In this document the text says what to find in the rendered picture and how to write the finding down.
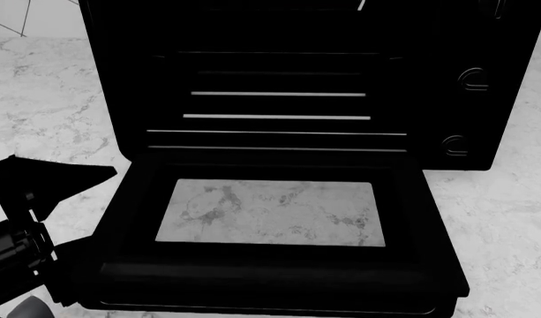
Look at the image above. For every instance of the black toaster oven body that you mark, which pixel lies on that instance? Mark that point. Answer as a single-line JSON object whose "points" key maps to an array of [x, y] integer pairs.
{"points": [[429, 109]]}

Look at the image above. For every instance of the grey oven heating rod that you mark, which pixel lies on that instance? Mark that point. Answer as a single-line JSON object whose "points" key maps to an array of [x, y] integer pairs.
{"points": [[279, 94], [276, 117]]}

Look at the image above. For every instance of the black toaster oven door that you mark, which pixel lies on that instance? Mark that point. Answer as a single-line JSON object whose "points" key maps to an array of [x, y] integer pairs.
{"points": [[133, 212]]}

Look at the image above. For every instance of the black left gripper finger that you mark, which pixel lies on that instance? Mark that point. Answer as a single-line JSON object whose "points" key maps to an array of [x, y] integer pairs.
{"points": [[69, 261], [45, 179]]}

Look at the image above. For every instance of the black round oven knob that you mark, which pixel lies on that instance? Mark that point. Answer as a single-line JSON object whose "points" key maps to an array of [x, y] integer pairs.
{"points": [[455, 145], [473, 79]]}

